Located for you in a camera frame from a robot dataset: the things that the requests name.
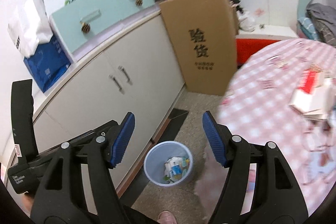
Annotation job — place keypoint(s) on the white paper bag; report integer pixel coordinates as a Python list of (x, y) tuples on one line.
[(29, 27)]

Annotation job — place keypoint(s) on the white low cabinet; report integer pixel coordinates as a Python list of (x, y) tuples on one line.
[(135, 71)]

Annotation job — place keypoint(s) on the white plastic bag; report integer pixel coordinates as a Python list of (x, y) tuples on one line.
[(247, 22)]

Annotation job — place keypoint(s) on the red white paper box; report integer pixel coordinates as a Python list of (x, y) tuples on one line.
[(314, 95)]

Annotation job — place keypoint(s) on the tall brown cardboard box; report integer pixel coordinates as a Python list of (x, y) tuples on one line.
[(203, 35)]

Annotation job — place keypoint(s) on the pink checkered tablecloth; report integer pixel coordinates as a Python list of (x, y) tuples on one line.
[(256, 106)]

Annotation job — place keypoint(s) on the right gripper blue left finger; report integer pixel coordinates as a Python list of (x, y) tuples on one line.
[(119, 145)]

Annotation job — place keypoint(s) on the light blue trash bin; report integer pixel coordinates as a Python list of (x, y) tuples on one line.
[(169, 164)]

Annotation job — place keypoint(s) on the red storage box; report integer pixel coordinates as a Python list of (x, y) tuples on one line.
[(248, 43)]

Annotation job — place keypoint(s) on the blue paper bag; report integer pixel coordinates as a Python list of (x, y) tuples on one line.
[(48, 64)]

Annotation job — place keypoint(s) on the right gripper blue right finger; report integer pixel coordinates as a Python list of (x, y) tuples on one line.
[(215, 137)]

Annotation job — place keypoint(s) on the pink slipper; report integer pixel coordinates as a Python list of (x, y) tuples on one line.
[(166, 217)]

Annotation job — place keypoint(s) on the grey folded blanket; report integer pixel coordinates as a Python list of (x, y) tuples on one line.
[(323, 18)]

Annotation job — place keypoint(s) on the teal drawer unit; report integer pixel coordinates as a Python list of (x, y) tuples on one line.
[(84, 24)]

